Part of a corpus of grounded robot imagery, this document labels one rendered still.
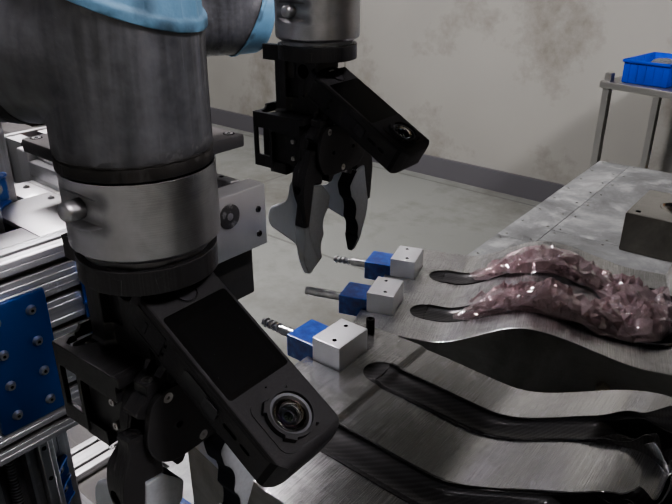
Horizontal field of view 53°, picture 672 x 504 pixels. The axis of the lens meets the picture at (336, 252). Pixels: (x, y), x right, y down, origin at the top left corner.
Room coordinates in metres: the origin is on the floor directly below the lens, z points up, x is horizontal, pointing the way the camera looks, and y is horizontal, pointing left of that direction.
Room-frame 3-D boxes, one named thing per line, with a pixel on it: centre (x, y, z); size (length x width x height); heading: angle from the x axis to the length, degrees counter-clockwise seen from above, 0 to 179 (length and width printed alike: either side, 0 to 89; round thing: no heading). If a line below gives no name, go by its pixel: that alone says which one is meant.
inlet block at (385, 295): (0.79, -0.02, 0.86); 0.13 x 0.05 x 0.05; 69
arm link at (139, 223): (0.31, 0.10, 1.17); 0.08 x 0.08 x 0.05
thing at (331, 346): (0.63, 0.03, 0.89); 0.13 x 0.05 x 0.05; 52
